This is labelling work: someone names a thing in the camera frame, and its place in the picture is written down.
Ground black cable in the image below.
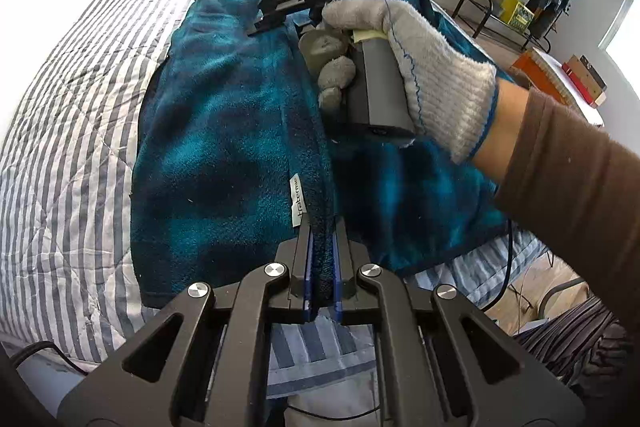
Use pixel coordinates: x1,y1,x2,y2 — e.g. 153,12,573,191
477,216,514,311
9,340,93,377

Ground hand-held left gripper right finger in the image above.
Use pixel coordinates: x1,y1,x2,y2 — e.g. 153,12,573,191
331,219,587,427

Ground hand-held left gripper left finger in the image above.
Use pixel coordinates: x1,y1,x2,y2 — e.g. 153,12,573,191
57,226,318,427

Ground stack of books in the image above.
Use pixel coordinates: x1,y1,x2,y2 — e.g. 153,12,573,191
561,54,609,108

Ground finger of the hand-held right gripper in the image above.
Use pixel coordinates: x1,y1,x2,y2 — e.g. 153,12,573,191
247,0,313,38

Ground orange box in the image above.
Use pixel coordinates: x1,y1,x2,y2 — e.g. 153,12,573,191
509,49,567,88

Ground teal plaid fleece garment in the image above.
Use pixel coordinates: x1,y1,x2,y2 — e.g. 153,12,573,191
129,0,522,311

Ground person's right forearm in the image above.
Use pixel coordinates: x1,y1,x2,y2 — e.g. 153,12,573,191
470,79,640,304

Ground bright window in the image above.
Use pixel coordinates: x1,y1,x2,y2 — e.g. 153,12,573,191
599,0,640,75

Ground grey white striped quilt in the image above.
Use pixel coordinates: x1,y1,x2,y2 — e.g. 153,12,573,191
0,0,552,404

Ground person's right hand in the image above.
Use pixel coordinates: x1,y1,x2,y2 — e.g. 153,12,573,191
299,0,501,166

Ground person's striped trousers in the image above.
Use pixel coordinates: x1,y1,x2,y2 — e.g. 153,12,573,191
514,296,632,389

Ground yellow box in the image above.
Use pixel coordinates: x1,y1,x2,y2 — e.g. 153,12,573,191
499,0,537,28

